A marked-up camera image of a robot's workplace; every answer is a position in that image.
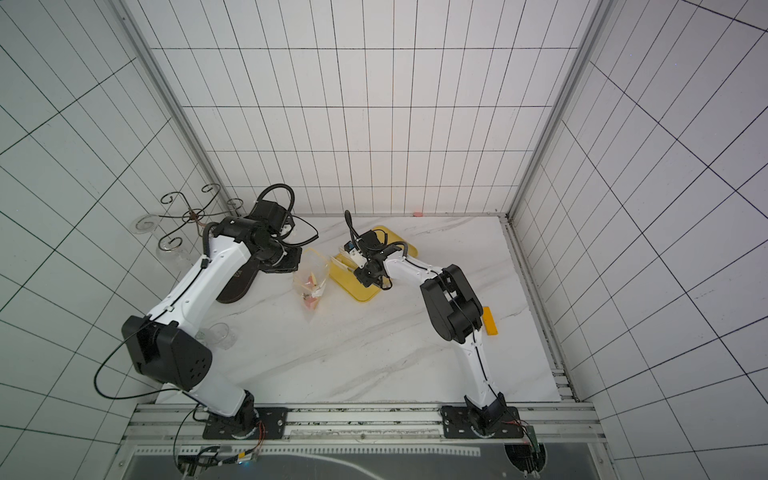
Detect white slotted kitchen tongs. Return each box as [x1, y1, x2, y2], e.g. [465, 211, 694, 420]
[332, 251, 358, 272]

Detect clear resealable zip bag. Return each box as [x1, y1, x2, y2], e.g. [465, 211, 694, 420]
[292, 248, 330, 321]

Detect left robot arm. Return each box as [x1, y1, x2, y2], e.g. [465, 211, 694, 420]
[121, 217, 302, 439]

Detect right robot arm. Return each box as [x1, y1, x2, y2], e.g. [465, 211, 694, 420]
[354, 252, 508, 438]

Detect yellow plastic tray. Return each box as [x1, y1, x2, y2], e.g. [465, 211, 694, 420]
[330, 225, 418, 303]

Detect dark oval rack base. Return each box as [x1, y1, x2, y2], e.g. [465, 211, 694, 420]
[216, 264, 259, 304]

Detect clear glass cup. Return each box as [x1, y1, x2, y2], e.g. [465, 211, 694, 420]
[197, 322, 238, 350]

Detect metal scroll cup rack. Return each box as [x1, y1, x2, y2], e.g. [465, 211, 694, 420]
[157, 183, 244, 253]

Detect yellow block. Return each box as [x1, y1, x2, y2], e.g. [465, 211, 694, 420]
[482, 306, 498, 336]

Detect clear glass on rack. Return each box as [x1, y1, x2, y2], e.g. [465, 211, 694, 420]
[129, 214, 161, 235]

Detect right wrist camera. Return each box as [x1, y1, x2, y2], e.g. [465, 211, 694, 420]
[343, 229, 388, 267]

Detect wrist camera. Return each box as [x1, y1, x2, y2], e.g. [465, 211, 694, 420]
[246, 183, 296, 239]
[343, 229, 388, 267]

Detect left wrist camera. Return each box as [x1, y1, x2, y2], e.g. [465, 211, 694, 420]
[246, 183, 296, 239]

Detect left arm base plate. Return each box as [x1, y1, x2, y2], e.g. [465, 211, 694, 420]
[202, 407, 289, 440]

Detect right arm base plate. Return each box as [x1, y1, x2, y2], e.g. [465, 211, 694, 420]
[438, 405, 524, 440]

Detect aluminium mounting rail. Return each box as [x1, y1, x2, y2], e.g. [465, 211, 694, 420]
[123, 402, 607, 447]

